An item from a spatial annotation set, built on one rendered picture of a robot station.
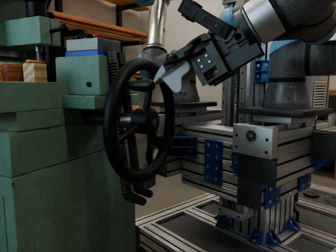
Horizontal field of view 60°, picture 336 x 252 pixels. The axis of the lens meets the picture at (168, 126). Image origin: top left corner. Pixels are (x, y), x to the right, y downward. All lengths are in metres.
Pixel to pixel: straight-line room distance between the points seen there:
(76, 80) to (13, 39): 0.27
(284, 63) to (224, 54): 0.49
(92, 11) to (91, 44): 3.50
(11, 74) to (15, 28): 0.16
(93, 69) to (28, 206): 0.33
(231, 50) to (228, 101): 0.74
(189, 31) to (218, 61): 3.86
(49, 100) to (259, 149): 0.58
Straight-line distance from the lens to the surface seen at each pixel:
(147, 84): 0.56
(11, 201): 0.68
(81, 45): 0.73
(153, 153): 0.96
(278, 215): 1.45
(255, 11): 0.51
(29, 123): 0.67
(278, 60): 1.01
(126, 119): 0.69
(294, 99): 1.00
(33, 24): 0.87
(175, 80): 0.56
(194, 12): 0.56
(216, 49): 0.52
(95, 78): 0.68
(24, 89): 0.66
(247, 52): 0.52
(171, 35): 4.51
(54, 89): 0.71
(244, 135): 0.91
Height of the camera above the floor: 0.89
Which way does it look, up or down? 8 degrees down
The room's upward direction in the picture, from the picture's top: straight up
